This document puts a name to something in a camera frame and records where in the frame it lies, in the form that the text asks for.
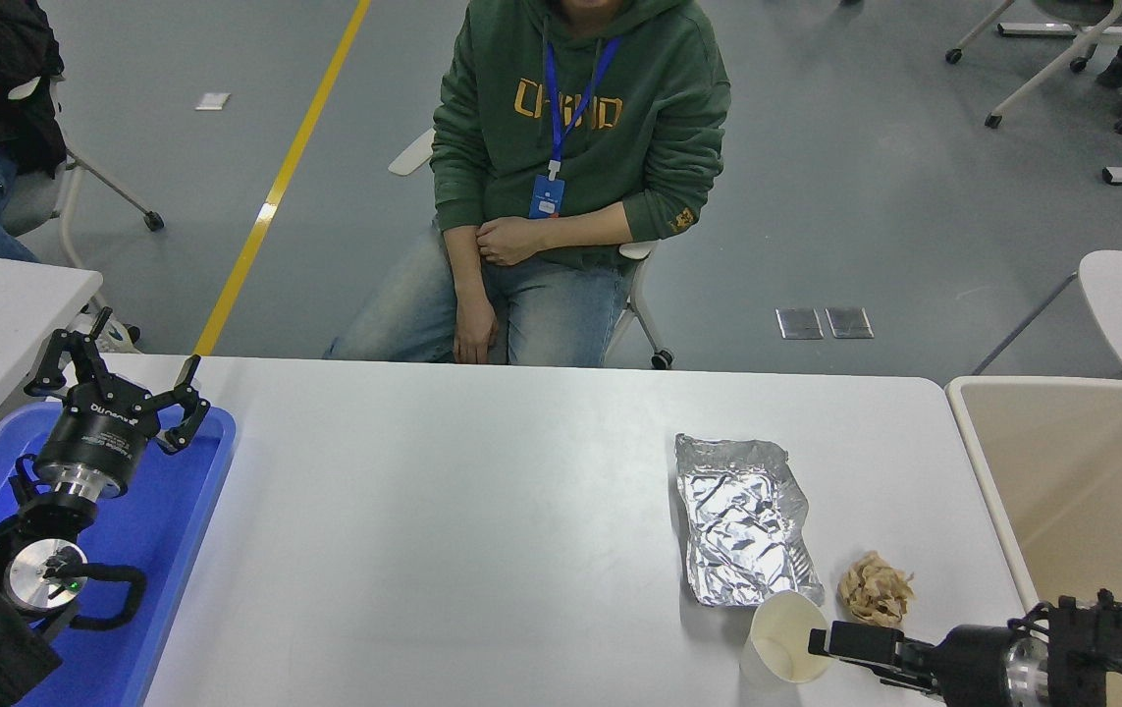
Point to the large pale plastic bin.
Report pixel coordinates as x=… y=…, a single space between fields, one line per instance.
x=1081 y=491

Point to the silver floor plate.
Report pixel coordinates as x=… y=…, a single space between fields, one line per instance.
x=800 y=323
x=849 y=322

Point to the white paper cup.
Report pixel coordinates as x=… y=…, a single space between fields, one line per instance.
x=776 y=638

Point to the person's right hand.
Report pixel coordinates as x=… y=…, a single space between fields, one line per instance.
x=475 y=334

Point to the blue plastic tray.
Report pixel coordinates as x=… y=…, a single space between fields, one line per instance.
x=168 y=550

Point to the white rolling chair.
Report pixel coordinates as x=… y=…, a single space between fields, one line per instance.
x=408 y=154

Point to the person's left forearm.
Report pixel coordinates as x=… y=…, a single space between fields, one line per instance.
x=582 y=224

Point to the person's right forearm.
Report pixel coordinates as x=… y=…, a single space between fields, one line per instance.
x=467 y=267

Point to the silver foil tray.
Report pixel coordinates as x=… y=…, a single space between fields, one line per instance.
x=742 y=520

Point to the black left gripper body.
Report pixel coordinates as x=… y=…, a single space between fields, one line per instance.
x=99 y=432

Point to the white shoe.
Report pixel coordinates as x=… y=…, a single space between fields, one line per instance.
x=119 y=344

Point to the tan paper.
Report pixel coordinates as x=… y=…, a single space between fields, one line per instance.
x=875 y=589

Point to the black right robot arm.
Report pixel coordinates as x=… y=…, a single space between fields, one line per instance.
x=1100 y=648

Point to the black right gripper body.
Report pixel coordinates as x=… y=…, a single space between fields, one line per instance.
x=973 y=668

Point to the person's left hand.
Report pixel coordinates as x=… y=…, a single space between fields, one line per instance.
x=509 y=241

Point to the grey seat rolling chair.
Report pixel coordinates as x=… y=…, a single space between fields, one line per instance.
x=30 y=201
x=1061 y=59

